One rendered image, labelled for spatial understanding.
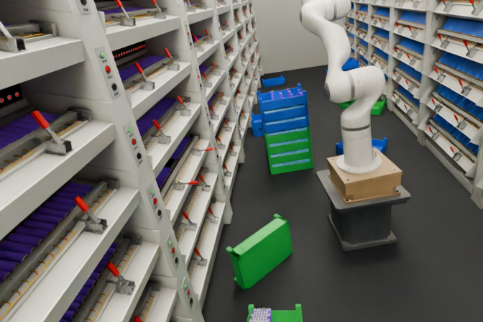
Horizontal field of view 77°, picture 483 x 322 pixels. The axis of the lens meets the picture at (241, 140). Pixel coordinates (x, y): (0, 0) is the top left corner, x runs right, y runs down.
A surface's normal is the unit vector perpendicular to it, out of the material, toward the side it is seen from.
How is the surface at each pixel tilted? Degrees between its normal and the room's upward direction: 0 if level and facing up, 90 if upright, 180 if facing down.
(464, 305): 0
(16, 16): 90
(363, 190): 90
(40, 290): 17
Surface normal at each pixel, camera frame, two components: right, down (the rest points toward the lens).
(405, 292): -0.18, -0.89
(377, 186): 0.06, 0.41
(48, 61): 0.99, 0.15
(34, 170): 0.11, -0.89
